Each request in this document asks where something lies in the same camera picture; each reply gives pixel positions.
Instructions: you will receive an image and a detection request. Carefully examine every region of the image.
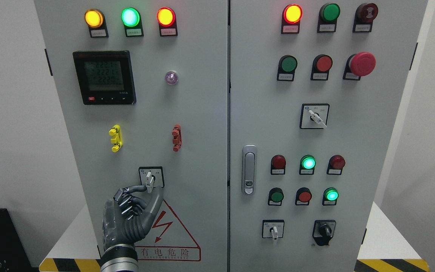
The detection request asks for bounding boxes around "dark grey robotic hand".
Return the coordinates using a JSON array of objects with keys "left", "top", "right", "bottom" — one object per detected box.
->
[{"left": 102, "top": 185, "right": 164, "bottom": 252}]

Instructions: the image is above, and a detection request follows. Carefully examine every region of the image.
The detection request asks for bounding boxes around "white rotary selector switch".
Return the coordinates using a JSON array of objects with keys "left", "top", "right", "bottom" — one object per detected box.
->
[{"left": 138, "top": 166, "right": 165, "bottom": 193}]

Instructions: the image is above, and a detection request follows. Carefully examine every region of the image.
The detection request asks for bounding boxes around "green lit indicator light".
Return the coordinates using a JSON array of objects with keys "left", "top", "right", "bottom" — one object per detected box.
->
[{"left": 121, "top": 7, "right": 144, "bottom": 37}]

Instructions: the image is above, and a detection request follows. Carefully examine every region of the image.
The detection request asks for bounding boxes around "yellow indicator light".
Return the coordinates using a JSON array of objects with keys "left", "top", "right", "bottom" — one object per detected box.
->
[{"left": 84, "top": 9, "right": 108, "bottom": 38}]

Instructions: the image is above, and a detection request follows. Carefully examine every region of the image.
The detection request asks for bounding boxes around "red lit indicator light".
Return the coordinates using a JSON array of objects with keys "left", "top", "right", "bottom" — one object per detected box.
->
[{"left": 156, "top": 7, "right": 178, "bottom": 37}]

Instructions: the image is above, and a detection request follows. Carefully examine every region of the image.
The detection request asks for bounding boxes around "red high voltage warning sticker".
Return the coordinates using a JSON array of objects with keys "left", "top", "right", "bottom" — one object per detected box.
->
[{"left": 135, "top": 200, "right": 201, "bottom": 262}]

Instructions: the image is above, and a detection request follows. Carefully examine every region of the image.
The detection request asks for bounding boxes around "yellow terminal connector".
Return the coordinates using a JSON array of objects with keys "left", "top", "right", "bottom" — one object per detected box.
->
[{"left": 108, "top": 124, "right": 123, "bottom": 153}]

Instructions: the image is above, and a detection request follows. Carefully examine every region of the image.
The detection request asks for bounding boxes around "red terminal connector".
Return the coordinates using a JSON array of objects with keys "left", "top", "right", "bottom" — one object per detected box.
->
[{"left": 171, "top": 124, "right": 182, "bottom": 152}]

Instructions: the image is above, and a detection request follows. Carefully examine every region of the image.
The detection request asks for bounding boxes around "grey left cabinet door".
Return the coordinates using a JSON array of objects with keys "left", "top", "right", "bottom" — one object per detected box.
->
[{"left": 34, "top": 0, "right": 228, "bottom": 272}]

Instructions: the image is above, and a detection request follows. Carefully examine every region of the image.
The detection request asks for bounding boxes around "grey cabinet door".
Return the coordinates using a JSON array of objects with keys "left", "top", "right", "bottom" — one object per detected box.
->
[
  {"left": 34, "top": 0, "right": 228, "bottom": 272},
  {"left": 230, "top": 0, "right": 428, "bottom": 272}
]

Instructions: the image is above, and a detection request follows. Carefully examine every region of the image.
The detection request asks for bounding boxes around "black digital power meter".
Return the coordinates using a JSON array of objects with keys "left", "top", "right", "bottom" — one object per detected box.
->
[{"left": 72, "top": 50, "right": 137, "bottom": 105}]

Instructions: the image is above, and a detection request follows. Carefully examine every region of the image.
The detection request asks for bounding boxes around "small clear purple lamp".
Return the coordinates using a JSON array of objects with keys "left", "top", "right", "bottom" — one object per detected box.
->
[{"left": 165, "top": 70, "right": 179, "bottom": 86}]

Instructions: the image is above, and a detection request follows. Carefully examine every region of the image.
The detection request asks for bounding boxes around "green small push button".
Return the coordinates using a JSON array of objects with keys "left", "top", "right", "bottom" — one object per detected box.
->
[{"left": 268, "top": 187, "right": 284, "bottom": 206}]

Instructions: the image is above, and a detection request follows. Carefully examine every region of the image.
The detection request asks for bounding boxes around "dark red indicator left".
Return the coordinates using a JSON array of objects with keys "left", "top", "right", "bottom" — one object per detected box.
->
[{"left": 270, "top": 155, "right": 286, "bottom": 175}]

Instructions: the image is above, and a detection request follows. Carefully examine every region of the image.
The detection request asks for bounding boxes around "dark red indicator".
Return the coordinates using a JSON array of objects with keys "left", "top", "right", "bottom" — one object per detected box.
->
[
  {"left": 327, "top": 155, "right": 346, "bottom": 175},
  {"left": 270, "top": 155, "right": 286, "bottom": 175}
]

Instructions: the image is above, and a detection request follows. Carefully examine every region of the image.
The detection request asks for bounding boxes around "red small push button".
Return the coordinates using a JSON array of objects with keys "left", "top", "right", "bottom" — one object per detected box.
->
[{"left": 295, "top": 187, "right": 312, "bottom": 206}]

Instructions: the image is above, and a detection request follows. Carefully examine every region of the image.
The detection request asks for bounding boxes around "green lit indicator middle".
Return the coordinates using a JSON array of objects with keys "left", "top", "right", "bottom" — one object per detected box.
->
[{"left": 299, "top": 155, "right": 316, "bottom": 175}]

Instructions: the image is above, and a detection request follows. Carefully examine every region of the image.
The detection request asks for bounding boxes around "green lit small button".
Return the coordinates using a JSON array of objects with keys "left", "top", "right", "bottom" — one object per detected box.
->
[{"left": 322, "top": 187, "right": 339, "bottom": 206}]

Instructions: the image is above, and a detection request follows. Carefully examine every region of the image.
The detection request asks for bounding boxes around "dark red indicator right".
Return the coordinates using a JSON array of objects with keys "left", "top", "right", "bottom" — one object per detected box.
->
[{"left": 327, "top": 155, "right": 346, "bottom": 175}]

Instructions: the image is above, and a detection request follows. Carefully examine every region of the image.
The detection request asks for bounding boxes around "grey right cabinet door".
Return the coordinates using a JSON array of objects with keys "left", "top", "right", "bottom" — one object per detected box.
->
[{"left": 230, "top": 0, "right": 428, "bottom": 272}]

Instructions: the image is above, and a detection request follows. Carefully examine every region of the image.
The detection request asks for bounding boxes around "red lit top indicator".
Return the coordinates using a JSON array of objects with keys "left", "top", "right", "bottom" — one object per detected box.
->
[{"left": 281, "top": 4, "right": 303, "bottom": 34}]

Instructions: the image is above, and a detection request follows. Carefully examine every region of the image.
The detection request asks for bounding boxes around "white platform with hazard stripes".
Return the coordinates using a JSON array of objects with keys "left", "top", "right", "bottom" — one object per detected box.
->
[{"left": 38, "top": 204, "right": 430, "bottom": 272}]

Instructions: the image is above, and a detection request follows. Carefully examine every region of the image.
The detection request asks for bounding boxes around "red emergency stop button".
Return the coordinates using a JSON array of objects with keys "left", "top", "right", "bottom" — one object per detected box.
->
[{"left": 343, "top": 51, "right": 376, "bottom": 81}]

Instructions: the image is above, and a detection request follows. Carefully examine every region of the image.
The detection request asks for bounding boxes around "green top push button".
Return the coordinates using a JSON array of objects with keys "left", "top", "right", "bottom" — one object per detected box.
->
[{"left": 316, "top": 2, "right": 341, "bottom": 33}]

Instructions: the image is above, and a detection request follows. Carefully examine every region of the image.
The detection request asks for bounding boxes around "dark red buzzer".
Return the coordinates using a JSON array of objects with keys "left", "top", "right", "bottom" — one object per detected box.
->
[{"left": 352, "top": 2, "right": 378, "bottom": 33}]

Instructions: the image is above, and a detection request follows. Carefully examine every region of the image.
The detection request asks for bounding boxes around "silver door lock handle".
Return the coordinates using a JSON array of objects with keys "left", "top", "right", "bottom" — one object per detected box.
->
[{"left": 242, "top": 145, "right": 257, "bottom": 195}]

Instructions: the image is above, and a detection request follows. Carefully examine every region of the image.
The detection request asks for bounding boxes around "white selector switch lower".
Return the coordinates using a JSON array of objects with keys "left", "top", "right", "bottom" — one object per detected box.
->
[{"left": 261, "top": 220, "right": 285, "bottom": 240}]

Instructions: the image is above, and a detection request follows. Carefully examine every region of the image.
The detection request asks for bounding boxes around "black rotary knob switch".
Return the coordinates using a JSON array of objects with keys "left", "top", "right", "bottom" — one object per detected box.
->
[{"left": 312, "top": 220, "right": 336, "bottom": 246}]

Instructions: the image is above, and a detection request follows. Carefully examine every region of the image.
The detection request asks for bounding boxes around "white selector switch upper right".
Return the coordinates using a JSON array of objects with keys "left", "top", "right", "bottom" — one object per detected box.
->
[{"left": 300, "top": 104, "right": 330, "bottom": 129}]

